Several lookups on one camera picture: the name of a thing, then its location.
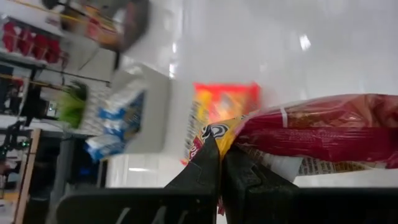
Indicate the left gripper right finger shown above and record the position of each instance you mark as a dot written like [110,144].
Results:
[295,207]

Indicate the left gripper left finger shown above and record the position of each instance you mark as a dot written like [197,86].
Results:
[140,207]

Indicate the red Maruchan ramen pack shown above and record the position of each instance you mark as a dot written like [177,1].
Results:
[311,133]
[102,31]

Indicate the orange Maruchan ramen pack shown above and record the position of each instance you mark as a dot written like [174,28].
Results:
[227,99]

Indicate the light grey plastic bin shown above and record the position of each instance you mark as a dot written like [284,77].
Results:
[155,102]

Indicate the plant in white patterned pot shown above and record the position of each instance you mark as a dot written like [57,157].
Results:
[73,105]

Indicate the dark grey plastic bin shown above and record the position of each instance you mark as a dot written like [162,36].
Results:
[136,25]

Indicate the metal rack red bins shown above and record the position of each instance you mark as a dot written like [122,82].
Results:
[31,43]

